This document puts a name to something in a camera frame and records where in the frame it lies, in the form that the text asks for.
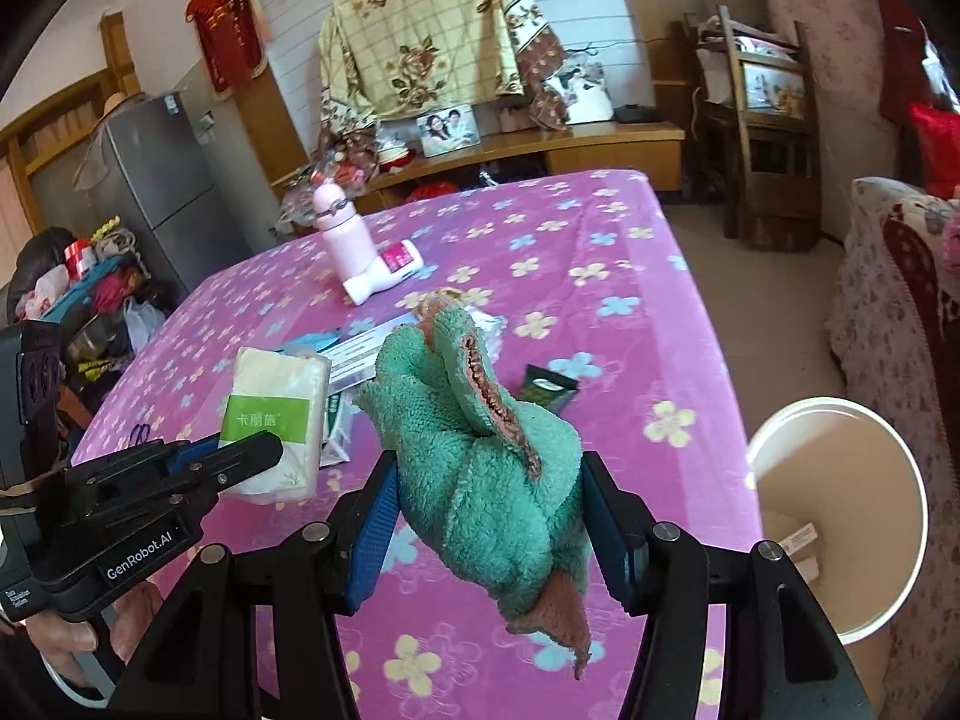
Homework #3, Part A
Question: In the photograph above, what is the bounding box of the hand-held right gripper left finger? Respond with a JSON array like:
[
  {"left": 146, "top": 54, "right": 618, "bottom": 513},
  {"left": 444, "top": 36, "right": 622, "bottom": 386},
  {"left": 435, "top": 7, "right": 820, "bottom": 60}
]
[{"left": 109, "top": 450, "right": 402, "bottom": 720}]

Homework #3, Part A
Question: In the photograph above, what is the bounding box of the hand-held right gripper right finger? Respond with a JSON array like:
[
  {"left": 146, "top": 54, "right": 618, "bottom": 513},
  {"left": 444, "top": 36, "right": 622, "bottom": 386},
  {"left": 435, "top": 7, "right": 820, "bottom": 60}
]
[{"left": 581, "top": 450, "right": 878, "bottom": 720}]

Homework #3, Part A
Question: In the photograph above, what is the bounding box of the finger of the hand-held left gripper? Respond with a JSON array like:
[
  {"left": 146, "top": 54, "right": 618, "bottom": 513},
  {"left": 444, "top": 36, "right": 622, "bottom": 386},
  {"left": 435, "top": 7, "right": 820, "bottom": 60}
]
[
  {"left": 71, "top": 435, "right": 286, "bottom": 535},
  {"left": 166, "top": 432, "right": 227, "bottom": 467}
]

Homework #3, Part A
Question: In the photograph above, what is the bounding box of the green brown-edged towel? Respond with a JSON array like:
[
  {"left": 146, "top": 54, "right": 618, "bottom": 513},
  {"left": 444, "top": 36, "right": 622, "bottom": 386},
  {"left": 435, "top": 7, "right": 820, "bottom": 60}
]
[{"left": 352, "top": 300, "right": 593, "bottom": 680}]

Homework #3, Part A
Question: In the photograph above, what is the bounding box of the silver medicine box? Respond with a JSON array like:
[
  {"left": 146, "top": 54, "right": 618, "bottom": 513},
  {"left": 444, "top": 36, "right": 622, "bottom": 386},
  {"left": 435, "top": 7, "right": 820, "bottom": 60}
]
[{"left": 324, "top": 319, "right": 421, "bottom": 392}]

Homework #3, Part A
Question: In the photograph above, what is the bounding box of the white plastic bucket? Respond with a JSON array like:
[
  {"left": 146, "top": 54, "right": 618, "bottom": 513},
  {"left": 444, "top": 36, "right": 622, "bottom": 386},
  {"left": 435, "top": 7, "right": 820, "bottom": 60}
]
[{"left": 746, "top": 396, "right": 925, "bottom": 646}]

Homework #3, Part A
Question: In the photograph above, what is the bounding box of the person's left hand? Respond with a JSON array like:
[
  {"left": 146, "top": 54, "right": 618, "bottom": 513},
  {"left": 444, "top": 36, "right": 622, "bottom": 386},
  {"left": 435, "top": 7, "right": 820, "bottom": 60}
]
[{"left": 30, "top": 581, "right": 162, "bottom": 691}]

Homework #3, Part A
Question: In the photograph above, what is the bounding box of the white green printed leaflet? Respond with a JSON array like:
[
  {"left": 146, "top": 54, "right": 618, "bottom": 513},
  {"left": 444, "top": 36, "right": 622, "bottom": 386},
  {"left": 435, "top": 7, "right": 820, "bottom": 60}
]
[{"left": 319, "top": 388, "right": 359, "bottom": 466}]

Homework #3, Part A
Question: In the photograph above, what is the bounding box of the white plastic bag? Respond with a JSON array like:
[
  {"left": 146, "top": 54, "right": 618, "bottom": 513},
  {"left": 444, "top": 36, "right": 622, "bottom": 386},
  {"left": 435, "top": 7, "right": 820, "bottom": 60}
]
[{"left": 122, "top": 296, "right": 179, "bottom": 355}]

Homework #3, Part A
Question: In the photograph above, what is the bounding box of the dark green sachet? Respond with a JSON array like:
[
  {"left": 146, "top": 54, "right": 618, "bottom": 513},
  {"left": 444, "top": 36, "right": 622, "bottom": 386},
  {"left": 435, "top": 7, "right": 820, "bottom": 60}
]
[{"left": 521, "top": 364, "right": 580, "bottom": 413}]

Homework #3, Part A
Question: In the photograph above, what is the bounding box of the pink floral tablecloth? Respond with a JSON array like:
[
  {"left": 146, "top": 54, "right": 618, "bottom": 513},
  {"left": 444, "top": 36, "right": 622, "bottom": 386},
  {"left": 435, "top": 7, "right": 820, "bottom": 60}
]
[{"left": 71, "top": 169, "right": 762, "bottom": 720}]

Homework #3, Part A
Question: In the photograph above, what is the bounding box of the white tube pink label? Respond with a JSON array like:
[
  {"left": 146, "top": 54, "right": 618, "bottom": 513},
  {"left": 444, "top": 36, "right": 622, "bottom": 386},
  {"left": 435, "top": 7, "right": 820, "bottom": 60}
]
[{"left": 343, "top": 240, "right": 425, "bottom": 306}]

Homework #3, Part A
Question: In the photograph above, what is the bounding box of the pink thermos bottle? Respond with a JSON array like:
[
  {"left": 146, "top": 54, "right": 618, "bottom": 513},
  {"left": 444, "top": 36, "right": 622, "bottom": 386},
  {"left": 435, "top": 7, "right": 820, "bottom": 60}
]
[{"left": 311, "top": 184, "right": 376, "bottom": 293}]

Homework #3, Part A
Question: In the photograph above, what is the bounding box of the grey refrigerator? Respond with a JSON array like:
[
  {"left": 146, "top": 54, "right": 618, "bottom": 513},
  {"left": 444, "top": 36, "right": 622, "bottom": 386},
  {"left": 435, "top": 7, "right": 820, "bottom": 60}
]
[{"left": 81, "top": 90, "right": 242, "bottom": 302}]

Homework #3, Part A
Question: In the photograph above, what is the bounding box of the wrapped flower bouquet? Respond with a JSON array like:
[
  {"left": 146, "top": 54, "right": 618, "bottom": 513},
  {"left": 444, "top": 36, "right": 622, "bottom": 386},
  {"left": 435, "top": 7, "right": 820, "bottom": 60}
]
[{"left": 310, "top": 124, "right": 377, "bottom": 192}]

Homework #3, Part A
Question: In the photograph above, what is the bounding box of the floral covered sofa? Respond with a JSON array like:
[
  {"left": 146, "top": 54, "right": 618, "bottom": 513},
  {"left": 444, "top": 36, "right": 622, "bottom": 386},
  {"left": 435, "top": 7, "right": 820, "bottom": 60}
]
[{"left": 825, "top": 176, "right": 960, "bottom": 691}]

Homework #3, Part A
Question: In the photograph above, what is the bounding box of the white tea set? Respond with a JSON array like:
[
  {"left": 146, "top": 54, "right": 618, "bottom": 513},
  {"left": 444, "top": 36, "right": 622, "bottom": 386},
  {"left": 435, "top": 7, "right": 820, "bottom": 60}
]
[{"left": 373, "top": 131, "right": 419, "bottom": 168}]

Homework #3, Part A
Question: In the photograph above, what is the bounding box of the wooden cabinet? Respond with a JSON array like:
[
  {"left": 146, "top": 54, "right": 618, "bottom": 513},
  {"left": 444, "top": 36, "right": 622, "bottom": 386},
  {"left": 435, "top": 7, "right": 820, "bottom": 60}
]
[{"left": 274, "top": 120, "right": 687, "bottom": 218}]

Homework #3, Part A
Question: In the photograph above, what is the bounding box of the small framed couple photo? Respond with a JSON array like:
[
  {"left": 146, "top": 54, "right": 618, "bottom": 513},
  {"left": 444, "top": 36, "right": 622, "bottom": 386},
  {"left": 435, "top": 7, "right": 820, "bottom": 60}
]
[{"left": 416, "top": 105, "right": 481, "bottom": 158}]

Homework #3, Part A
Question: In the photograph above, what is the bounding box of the dark wooden shelf chair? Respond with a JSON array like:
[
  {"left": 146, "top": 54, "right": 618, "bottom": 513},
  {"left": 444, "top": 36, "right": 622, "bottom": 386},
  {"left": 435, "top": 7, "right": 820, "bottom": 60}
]
[{"left": 679, "top": 4, "right": 824, "bottom": 253}]

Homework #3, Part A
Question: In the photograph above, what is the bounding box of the yellow floral checked cloth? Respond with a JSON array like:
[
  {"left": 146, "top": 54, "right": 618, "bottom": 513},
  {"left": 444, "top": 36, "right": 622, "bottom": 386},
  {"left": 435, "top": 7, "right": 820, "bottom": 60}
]
[{"left": 319, "top": 0, "right": 567, "bottom": 128}]

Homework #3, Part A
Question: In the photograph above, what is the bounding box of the red cushion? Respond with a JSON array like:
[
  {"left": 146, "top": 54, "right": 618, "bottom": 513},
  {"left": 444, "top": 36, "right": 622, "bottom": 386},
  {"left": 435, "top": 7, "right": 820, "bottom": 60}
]
[{"left": 907, "top": 101, "right": 960, "bottom": 200}]

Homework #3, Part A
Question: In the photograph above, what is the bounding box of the pink floral curtain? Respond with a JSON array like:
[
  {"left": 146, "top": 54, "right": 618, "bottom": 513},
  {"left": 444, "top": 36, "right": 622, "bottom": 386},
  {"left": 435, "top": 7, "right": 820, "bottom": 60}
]
[{"left": 750, "top": 0, "right": 901, "bottom": 192}]

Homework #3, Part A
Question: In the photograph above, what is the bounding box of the red hanging garment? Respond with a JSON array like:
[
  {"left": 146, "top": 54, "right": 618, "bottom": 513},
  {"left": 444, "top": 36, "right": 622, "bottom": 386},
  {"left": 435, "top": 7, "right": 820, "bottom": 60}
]
[{"left": 874, "top": 0, "right": 932, "bottom": 125}]

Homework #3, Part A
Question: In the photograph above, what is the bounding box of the red hanging wall decoration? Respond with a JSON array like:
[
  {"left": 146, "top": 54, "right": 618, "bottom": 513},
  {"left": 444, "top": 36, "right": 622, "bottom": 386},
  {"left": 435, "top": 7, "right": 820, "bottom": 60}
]
[{"left": 186, "top": 0, "right": 266, "bottom": 95}]

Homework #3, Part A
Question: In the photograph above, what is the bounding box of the white picture frame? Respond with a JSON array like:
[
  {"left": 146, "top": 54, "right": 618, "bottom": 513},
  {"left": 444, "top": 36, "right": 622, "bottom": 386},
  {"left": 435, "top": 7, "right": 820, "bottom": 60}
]
[{"left": 541, "top": 62, "right": 614, "bottom": 126}]

